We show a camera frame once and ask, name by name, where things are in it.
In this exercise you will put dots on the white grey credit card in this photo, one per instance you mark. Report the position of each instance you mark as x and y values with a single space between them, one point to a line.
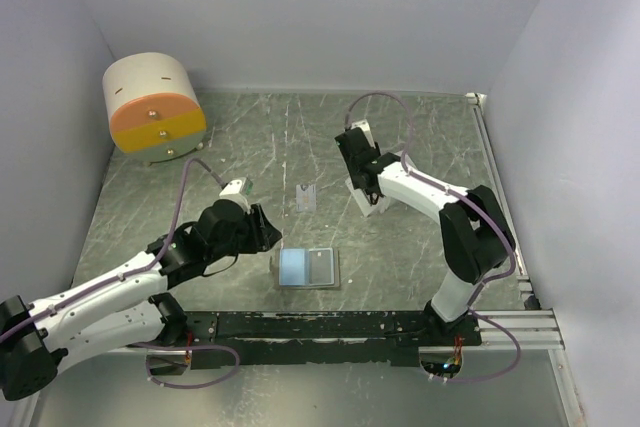
305 196

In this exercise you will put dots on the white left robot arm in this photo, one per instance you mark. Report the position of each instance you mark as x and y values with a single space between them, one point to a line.
128 305

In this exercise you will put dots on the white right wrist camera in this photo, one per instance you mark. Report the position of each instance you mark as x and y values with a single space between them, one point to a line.
364 126

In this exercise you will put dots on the black credit card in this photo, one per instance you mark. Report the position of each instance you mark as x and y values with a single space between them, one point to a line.
321 267

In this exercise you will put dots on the blue silver card holder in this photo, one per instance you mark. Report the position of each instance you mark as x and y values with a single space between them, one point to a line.
305 268

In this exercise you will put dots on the round drawer cabinet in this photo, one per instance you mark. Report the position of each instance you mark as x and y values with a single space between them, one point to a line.
153 113

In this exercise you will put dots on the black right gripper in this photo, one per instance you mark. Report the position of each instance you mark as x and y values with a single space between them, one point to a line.
377 150

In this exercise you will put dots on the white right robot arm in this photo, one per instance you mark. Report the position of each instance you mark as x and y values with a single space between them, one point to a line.
475 235

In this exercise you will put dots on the aluminium frame rail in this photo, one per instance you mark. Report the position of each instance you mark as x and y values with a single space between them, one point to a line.
534 328

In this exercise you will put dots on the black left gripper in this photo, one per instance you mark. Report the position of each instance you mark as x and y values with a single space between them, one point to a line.
266 232

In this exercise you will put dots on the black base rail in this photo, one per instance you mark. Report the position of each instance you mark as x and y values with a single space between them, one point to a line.
398 337

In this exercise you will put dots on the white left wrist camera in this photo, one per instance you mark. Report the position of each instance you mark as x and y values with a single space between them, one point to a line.
237 191

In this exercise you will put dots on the white card tray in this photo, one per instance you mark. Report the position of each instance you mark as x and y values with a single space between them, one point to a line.
368 204

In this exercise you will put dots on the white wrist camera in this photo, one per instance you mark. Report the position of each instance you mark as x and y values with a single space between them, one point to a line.
237 191
364 126

